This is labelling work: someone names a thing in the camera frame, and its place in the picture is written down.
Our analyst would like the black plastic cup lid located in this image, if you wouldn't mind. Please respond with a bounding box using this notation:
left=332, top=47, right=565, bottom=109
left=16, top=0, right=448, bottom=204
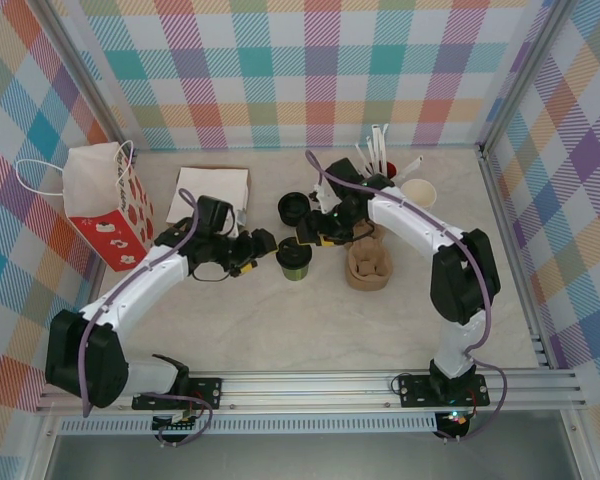
left=277, top=191, right=312, bottom=225
left=275, top=236, right=315, bottom=267

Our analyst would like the green paper coffee cup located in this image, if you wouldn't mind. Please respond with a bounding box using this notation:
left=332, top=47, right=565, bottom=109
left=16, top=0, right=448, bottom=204
left=278, top=259, right=312, bottom=282

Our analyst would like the red and white paper bag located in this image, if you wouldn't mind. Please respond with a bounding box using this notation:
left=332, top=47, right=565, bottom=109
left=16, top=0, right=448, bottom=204
left=15, top=139, right=156, bottom=274

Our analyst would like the brown pulp cup carrier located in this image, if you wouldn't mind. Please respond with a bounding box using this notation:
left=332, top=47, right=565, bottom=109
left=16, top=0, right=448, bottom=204
left=344, top=219, right=396, bottom=293

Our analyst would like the white paper napkin stack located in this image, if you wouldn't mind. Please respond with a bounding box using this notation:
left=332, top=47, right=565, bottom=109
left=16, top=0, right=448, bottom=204
left=167, top=167, right=249, bottom=226

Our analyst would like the white paper cup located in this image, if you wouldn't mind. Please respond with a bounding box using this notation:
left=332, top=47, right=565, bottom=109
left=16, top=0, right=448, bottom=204
left=400, top=178, right=438, bottom=212

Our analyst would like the small circuit board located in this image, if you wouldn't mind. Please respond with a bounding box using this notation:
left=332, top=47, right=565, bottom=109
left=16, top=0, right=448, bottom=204
left=152, top=413, right=201, bottom=435
left=442, top=410, right=474, bottom=429

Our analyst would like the thin black cable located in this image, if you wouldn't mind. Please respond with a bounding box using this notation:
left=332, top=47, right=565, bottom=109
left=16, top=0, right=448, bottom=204
left=188, top=259, right=234, bottom=283

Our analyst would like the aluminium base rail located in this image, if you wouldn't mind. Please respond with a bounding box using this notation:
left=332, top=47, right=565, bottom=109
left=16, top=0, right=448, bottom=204
left=35, top=368, right=584, bottom=415

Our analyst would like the white slotted cable duct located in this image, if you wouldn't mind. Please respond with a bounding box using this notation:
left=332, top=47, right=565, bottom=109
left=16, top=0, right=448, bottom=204
left=58, top=417, right=440, bottom=436

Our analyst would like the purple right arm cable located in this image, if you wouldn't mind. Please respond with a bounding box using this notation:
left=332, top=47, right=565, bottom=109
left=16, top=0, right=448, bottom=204
left=304, top=148, right=510, bottom=444

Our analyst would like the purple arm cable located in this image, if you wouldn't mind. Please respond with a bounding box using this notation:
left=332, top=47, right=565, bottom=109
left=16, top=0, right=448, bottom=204
left=78, top=187, right=215, bottom=447
left=304, top=148, right=510, bottom=444

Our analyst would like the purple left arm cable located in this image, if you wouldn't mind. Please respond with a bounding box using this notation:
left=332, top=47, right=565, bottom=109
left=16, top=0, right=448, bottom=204
left=78, top=187, right=215, bottom=447

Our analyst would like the aluminium frame post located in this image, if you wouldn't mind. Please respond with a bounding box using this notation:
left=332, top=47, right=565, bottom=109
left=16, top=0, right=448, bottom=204
left=477, top=0, right=581, bottom=151
left=39, top=0, right=137, bottom=154

